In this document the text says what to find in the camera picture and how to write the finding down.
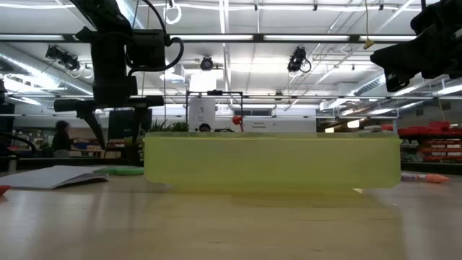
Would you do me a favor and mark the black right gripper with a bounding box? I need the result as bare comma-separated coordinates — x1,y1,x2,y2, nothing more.
370,0,462,93

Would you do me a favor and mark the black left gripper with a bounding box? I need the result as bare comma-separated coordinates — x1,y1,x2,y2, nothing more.
53,27,165,150

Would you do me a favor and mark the white notepad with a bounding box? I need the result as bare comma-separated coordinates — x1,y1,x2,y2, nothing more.
0,165,110,191

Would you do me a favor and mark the purple marker with orange cap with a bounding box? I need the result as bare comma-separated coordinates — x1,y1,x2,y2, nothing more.
400,172,451,184

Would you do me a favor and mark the translucent yellow-green plastic bin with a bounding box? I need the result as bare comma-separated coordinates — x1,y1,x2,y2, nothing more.
143,131,402,191

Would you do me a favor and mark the black monitor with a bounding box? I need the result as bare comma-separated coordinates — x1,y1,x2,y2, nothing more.
108,108,153,140

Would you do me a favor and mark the small green potted plant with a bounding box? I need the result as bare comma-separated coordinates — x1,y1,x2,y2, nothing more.
149,120,190,134

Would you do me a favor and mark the row of red storage bins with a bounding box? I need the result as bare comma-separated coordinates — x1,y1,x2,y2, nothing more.
380,121,462,137

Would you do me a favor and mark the shelf of red-white boxes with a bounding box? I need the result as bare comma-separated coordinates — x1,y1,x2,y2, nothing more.
395,136,462,163

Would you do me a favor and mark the black stand column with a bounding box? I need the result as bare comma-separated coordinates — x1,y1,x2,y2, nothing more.
0,79,16,171

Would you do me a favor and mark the black overhead light bar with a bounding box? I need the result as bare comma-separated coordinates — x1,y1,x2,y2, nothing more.
0,32,418,44

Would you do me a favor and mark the white panel with text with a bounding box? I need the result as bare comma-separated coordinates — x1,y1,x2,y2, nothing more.
242,118,318,133

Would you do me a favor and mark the yellow hanging cord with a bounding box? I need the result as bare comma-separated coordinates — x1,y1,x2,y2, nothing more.
362,0,375,51

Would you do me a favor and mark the thin olive hanging cable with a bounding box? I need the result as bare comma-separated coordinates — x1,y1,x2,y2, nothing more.
140,70,149,98

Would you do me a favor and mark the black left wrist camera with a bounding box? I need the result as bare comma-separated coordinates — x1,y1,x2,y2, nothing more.
126,29,169,72

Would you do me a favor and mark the black curved cable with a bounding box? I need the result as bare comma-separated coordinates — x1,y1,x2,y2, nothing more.
0,131,38,153

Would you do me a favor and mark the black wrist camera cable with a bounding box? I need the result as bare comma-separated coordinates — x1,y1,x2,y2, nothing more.
128,0,186,73

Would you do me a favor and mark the silver air duct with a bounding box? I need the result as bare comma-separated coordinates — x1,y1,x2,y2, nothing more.
0,42,93,97

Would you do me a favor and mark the round black ceiling camera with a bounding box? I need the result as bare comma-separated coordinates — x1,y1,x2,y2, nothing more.
199,56,215,72

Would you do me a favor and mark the thin black hanging cable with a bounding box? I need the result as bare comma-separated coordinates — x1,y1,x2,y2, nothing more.
131,0,141,30

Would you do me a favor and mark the white cable loop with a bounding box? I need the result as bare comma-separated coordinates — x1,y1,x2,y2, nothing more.
162,0,183,25

